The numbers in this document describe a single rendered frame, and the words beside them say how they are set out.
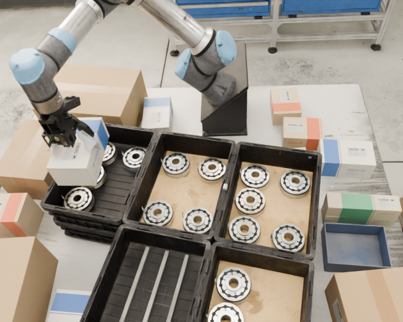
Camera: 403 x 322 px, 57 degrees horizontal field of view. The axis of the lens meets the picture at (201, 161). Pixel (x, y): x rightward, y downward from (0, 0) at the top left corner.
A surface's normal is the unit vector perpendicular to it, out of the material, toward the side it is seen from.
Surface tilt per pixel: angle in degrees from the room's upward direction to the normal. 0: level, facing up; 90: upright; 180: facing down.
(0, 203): 0
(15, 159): 0
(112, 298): 0
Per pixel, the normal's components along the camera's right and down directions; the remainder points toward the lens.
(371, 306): -0.08, -0.60
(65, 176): -0.06, 0.80
